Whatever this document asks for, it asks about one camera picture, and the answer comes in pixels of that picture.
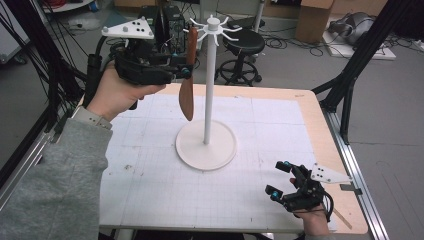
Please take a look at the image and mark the loose black floor cables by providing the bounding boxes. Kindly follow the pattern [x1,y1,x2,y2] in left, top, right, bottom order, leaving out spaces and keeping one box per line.
[266,31,329,58]

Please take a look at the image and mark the white grid mat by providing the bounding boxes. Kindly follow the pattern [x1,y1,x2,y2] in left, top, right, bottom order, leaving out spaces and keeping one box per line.
[99,93,338,233]

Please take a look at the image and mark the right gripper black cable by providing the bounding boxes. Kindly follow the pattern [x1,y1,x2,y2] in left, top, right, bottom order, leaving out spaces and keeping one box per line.
[320,191,335,223]

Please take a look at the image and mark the white floor board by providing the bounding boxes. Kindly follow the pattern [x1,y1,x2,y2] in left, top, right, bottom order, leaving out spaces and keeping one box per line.
[322,31,398,61]

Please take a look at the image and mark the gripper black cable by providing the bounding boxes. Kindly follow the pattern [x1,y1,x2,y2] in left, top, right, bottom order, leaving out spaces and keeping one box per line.
[82,34,111,109]
[320,191,335,223]

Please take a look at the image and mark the person's left hand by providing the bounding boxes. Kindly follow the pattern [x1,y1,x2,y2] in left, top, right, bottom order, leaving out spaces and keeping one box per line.
[85,62,167,123]

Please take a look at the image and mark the black round stool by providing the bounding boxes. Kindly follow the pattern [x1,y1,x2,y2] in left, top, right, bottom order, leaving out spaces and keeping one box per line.
[214,28,266,87]

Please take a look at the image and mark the thin wooden stick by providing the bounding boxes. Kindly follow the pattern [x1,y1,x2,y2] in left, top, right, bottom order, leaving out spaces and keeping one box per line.
[333,209,353,231]

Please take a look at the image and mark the black frame with cables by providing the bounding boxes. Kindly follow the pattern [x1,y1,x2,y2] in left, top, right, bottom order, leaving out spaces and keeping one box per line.
[0,0,94,134]

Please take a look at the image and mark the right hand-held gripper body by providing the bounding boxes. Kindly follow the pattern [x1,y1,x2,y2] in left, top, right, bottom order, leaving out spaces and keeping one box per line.
[282,162,353,213]

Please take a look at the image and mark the white rack stand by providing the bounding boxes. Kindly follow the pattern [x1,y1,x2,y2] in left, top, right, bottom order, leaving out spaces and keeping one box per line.
[175,14,244,172]

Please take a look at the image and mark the black clip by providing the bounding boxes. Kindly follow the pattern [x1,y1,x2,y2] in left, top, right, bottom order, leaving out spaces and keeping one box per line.
[339,183,363,196]

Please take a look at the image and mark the white round table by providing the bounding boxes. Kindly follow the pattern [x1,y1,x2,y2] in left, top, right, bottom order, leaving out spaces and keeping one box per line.
[41,0,96,14]

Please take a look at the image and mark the white metal post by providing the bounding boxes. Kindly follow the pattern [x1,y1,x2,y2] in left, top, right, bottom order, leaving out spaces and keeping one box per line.
[254,0,267,33]

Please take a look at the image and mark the beige wrist band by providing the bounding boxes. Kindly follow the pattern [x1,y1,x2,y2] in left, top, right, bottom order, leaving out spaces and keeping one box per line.
[71,105,113,131]

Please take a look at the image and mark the orange rice paddle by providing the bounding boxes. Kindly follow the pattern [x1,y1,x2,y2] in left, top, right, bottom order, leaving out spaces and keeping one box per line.
[178,25,199,122]

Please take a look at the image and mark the aluminium rail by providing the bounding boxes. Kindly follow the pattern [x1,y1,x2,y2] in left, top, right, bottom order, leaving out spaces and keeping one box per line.
[321,108,391,240]
[0,129,56,211]

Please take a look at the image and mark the person's right hand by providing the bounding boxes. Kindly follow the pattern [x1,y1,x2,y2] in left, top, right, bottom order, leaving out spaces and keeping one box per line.
[294,204,332,238]

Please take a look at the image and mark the grey bag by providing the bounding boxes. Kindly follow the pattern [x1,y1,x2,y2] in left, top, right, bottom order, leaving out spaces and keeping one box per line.
[328,12,376,46]

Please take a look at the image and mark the cardboard box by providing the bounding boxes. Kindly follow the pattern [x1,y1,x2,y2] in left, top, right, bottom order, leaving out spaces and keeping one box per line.
[294,0,335,44]

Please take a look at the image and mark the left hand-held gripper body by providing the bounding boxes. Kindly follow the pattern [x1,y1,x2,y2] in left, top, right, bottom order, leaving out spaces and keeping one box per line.
[101,17,188,86]

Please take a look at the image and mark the black frame strut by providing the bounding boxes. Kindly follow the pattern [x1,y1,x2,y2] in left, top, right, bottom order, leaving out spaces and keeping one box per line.
[311,0,414,146]

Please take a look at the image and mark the black computer tower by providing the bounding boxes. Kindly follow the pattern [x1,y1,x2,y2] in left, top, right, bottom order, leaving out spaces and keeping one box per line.
[162,4,186,54]
[139,5,164,44]

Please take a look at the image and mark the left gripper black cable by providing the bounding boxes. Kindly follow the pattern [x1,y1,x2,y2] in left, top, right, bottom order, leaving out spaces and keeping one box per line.
[82,34,111,109]

